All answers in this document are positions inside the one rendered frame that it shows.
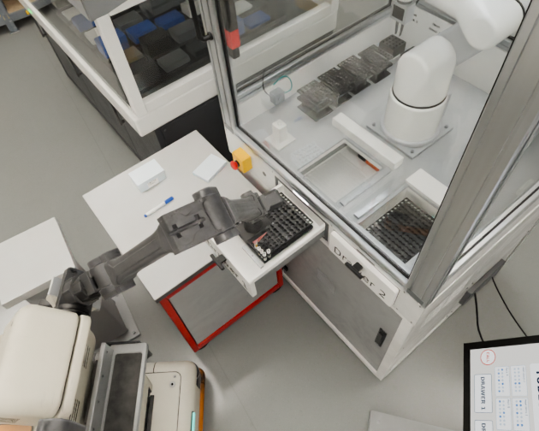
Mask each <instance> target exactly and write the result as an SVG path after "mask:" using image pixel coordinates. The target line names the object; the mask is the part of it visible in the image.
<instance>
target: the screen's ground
mask: <svg viewBox="0 0 539 431"><path fill-rule="evenodd" d="M493 348H496V365H491V366H480V350H482V349H476V350H471V431H474V420H493V425H494V431H496V428H495V374H494V366H503V365H516V364H526V368H527V380H528V391H529V403H530V426H531V431H535V423H534V416H539V343H536V344H527V345H510V346H502V347H493ZM475 374H492V395H493V413H474V375H475Z"/></svg>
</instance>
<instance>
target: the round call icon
mask: <svg viewBox="0 0 539 431"><path fill-rule="evenodd" d="M491 365H496V348H492V349H482V350H480V366H491Z"/></svg>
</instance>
